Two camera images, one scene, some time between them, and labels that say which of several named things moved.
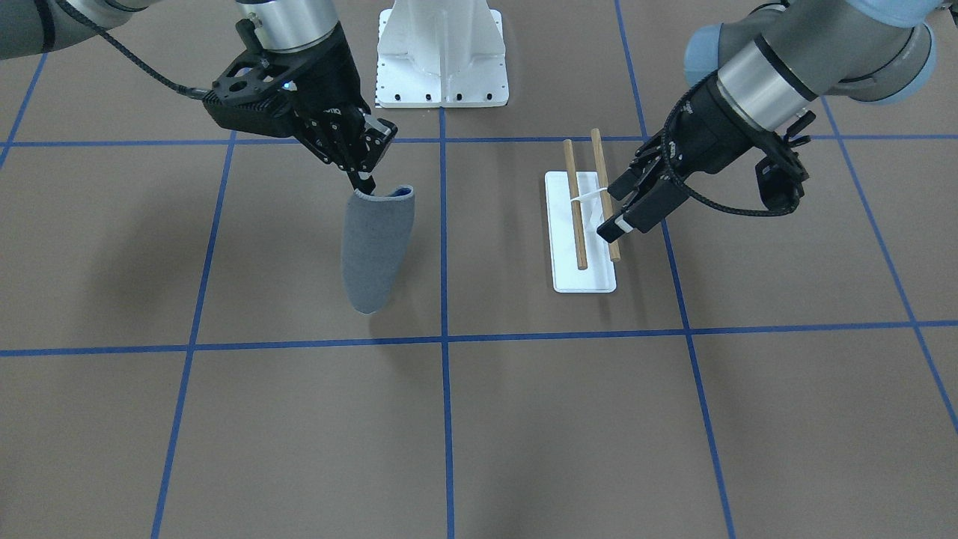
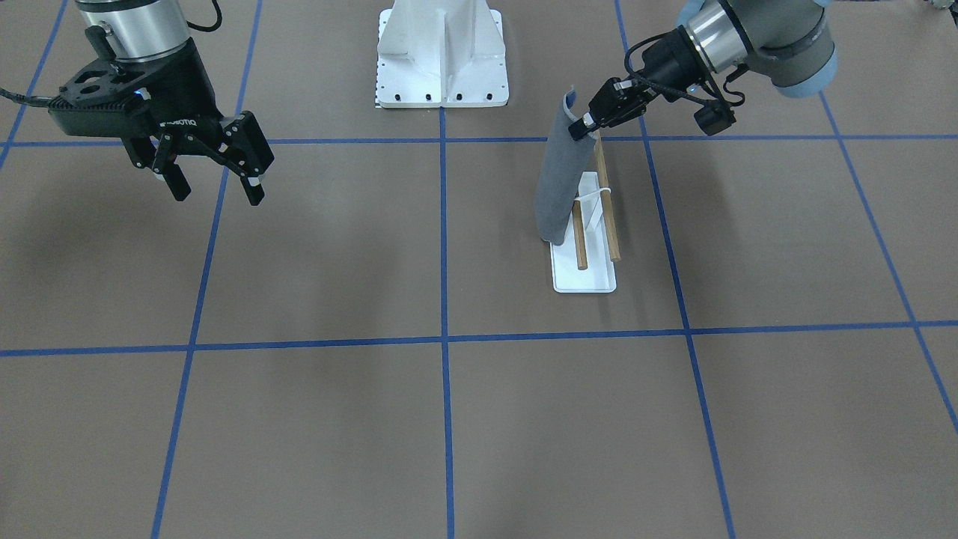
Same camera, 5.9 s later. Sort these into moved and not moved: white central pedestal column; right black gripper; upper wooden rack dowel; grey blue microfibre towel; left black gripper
Moved: left black gripper; grey blue microfibre towel; right black gripper
Not moved: upper wooden rack dowel; white central pedestal column
